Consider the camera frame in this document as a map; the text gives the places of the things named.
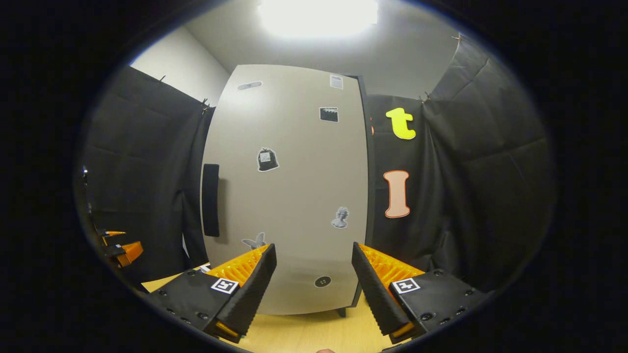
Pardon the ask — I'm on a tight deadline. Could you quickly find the black door handle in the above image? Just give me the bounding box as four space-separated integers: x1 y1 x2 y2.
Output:
202 163 221 238

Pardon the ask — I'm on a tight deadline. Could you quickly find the black backdrop cloth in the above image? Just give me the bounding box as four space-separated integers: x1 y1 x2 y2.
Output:
76 34 557 295

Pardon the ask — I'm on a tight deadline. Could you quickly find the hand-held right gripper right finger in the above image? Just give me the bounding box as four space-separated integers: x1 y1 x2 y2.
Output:
351 241 493 345

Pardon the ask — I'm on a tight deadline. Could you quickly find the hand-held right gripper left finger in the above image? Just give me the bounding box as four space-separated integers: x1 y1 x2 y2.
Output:
146 243 278 344

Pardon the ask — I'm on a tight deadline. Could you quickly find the large ceiling light panel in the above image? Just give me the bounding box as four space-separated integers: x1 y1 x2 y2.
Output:
258 0 379 39

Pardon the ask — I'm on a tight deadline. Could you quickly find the light grey cabinet door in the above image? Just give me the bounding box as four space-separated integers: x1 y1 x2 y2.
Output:
201 64 369 316

